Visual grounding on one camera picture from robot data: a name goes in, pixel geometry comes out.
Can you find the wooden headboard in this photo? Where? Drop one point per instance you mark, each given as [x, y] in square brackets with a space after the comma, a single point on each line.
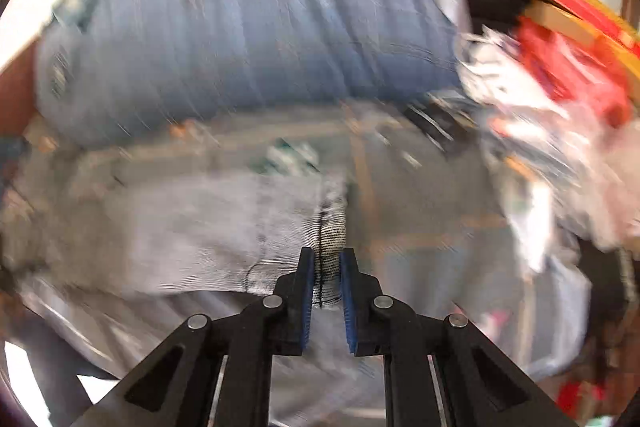
[17, 87]

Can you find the yellow cardboard box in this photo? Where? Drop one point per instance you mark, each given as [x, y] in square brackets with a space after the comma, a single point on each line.
[600, 9]

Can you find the pile of clear plastic bags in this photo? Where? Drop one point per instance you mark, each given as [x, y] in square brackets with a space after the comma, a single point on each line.
[530, 117]

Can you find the red packet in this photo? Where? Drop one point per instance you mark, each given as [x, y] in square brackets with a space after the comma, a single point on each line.
[575, 397]

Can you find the grey star printed bed sheet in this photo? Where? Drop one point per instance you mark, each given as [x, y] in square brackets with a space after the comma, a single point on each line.
[425, 227]

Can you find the red cardboard box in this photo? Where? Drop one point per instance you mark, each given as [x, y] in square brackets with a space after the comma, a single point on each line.
[575, 67]

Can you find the black flat device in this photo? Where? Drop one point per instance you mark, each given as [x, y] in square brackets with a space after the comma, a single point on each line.
[432, 122]

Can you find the grey denim pants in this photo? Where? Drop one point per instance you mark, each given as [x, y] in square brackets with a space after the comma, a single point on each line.
[270, 232]

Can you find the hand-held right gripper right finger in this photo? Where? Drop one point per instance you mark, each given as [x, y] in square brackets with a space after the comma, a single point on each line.
[348, 307]

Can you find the blue plaid pillow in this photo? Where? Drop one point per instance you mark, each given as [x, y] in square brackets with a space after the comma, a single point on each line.
[250, 32]

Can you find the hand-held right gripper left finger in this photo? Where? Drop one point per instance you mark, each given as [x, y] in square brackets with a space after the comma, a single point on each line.
[306, 302]

